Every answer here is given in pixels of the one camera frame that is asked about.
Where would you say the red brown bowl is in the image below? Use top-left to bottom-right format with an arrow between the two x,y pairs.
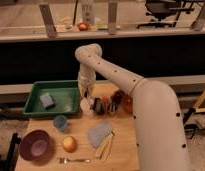
121,95 -> 133,114

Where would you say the blue sponge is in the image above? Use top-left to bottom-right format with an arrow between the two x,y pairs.
40,93 -> 55,108

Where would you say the yellow apple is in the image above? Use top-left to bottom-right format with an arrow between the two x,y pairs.
62,136 -> 77,153

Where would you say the metal fork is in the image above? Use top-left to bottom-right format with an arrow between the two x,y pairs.
59,158 -> 91,164

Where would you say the blue plastic cup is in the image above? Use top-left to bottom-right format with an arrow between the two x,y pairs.
53,115 -> 68,132

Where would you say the green plastic tray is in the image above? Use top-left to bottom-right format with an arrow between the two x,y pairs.
23,80 -> 80,118

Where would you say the small metal cup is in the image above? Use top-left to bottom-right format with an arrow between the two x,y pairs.
108,102 -> 117,115

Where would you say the dark red pine cone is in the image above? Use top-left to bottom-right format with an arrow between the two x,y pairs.
111,89 -> 125,105

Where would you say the black tripod at right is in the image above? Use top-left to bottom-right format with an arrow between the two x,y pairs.
182,84 -> 205,134

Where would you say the black brush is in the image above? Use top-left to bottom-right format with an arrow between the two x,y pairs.
93,98 -> 105,115

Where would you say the white paper cup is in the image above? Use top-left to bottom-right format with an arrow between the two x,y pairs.
80,98 -> 93,116

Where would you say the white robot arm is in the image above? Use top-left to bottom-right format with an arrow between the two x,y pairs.
75,44 -> 190,171

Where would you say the purple bowl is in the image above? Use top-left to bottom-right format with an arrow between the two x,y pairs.
19,130 -> 50,161

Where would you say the black office chair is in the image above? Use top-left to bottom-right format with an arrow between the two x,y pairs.
137,0 -> 194,29

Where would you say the grey blue cloth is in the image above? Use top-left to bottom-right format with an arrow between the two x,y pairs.
87,121 -> 113,148

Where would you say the red apple on shelf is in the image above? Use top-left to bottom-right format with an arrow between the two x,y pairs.
77,22 -> 90,31

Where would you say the white orange gripper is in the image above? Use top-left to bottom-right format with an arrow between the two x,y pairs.
78,69 -> 102,112

